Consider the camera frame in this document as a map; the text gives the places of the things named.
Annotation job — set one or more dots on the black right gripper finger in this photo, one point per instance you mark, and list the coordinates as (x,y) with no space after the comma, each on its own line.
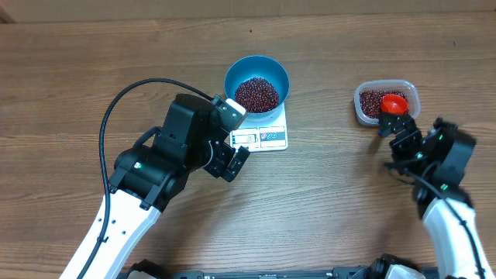
(387,122)
(406,124)

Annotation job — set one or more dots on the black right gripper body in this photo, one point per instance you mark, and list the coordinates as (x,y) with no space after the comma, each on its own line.
(400,130)

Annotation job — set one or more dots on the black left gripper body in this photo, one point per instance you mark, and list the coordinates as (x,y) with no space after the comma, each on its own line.
(219,160)

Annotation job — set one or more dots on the red scoop with blue handle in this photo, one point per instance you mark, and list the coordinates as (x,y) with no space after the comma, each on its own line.
(394,104)

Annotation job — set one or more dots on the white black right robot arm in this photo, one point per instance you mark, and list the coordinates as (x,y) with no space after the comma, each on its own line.
(434,165)

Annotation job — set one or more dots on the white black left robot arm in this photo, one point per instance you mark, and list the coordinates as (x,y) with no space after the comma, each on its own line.
(154,170)

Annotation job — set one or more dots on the white digital kitchen scale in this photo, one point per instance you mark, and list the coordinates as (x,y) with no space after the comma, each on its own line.
(268,133)

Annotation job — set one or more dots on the red beans in bowl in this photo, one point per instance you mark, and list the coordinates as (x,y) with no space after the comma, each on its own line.
(257,95)

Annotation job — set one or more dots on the teal plastic bowl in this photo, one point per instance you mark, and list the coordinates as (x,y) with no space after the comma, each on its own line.
(261,67)

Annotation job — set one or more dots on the clear plastic container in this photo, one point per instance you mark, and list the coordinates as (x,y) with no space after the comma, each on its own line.
(407,87)

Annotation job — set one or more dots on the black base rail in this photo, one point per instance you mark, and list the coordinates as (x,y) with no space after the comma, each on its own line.
(146,269)

